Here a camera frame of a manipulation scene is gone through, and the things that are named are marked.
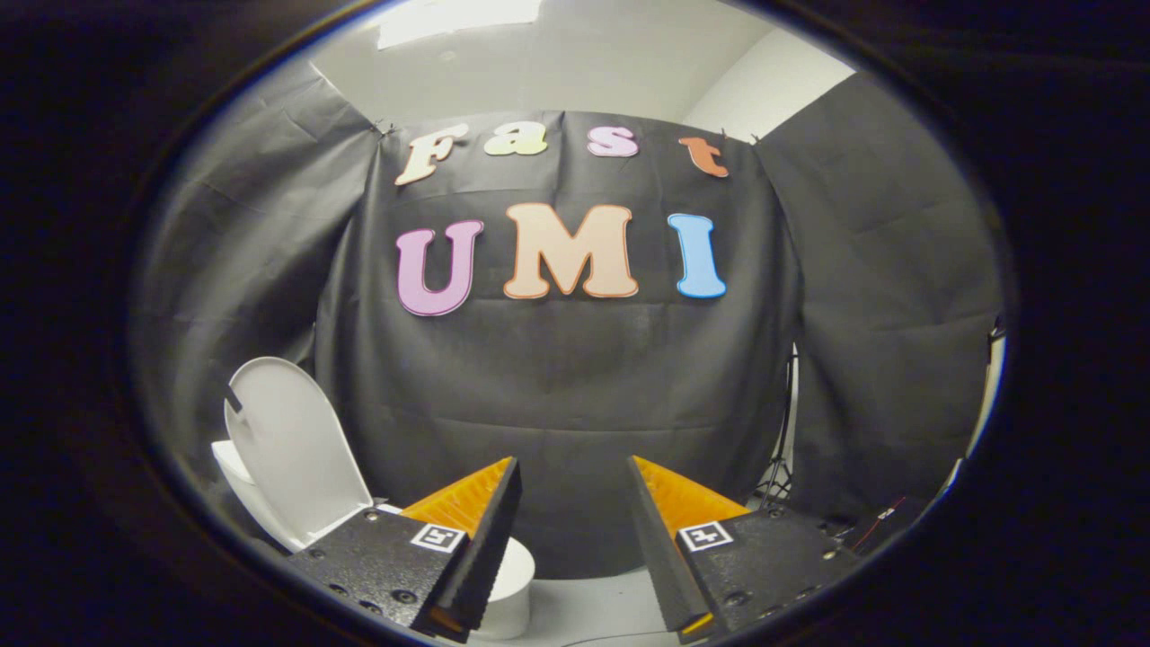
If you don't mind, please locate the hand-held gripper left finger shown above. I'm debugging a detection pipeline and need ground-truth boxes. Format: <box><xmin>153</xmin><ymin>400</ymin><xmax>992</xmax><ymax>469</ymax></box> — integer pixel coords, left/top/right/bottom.
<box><xmin>286</xmin><ymin>456</ymin><xmax>524</xmax><ymax>644</ymax></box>

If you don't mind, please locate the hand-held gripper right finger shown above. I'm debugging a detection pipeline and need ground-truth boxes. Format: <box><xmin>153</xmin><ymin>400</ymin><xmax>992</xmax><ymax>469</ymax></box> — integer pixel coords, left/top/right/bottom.
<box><xmin>625</xmin><ymin>455</ymin><xmax>865</xmax><ymax>643</ymax></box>

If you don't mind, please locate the white toilet lid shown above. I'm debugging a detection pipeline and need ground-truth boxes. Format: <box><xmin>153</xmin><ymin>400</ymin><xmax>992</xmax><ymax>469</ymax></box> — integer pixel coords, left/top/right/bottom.
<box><xmin>224</xmin><ymin>356</ymin><xmax>376</xmax><ymax>551</ymax></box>

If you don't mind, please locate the white toilet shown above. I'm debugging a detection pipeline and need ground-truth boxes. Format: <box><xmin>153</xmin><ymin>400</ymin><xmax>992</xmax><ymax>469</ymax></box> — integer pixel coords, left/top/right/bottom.
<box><xmin>210</xmin><ymin>439</ymin><xmax>537</xmax><ymax>641</ymax></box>

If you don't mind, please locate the black tripod stand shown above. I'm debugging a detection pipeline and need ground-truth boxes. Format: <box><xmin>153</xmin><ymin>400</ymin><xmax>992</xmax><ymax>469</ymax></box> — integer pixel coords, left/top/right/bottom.
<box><xmin>753</xmin><ymin>345</ymin><xmax>801</xmax><ymax>509</ymax></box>

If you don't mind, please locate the black backdrop cloth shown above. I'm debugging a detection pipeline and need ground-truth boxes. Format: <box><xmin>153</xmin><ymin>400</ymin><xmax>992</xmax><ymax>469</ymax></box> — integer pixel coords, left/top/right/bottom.
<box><xmin>130</xmin><ymin>58</ymin><xmax>1009</xmax><ymax>581</ymax></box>

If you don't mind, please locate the black box with red wire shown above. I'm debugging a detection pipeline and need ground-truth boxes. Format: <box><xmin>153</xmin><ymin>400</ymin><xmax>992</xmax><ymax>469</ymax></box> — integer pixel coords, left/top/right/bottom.
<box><xmin>849</xmin><ymin>492</ymin><xmax>910</xmax><ymax>554</ymax></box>

